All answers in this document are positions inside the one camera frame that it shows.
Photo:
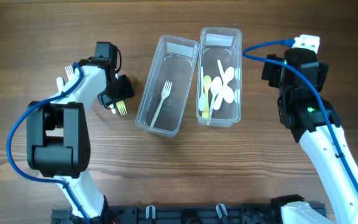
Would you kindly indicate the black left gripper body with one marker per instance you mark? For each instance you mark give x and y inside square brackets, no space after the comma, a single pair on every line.
[119,91]

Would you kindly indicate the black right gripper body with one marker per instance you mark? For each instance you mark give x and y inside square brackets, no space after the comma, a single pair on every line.
[273,70]

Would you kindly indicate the cream yellow fork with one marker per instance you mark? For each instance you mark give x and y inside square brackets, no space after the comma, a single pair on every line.
[121,107]

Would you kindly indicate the white spoon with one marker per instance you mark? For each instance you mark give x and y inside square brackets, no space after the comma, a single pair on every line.
[216,104]
[202,98]
[226,92]
[215,88]

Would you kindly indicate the yellow spoon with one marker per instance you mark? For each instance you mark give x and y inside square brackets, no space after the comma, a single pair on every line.
[206,85]

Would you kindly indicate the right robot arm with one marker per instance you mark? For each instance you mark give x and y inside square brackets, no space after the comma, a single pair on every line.
[315,125]

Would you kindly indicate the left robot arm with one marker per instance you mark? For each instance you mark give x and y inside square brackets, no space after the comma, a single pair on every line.
[58,144]

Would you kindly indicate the clear container, left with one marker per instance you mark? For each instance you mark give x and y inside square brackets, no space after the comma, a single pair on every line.
[174,60]

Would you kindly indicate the clear container, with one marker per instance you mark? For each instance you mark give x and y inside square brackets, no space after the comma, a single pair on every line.
[224,44]
[174,60]

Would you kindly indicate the clear container, right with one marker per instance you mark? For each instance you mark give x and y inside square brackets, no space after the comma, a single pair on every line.
[224,44]

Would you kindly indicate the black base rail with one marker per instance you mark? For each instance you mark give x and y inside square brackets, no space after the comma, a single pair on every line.
[246,213]

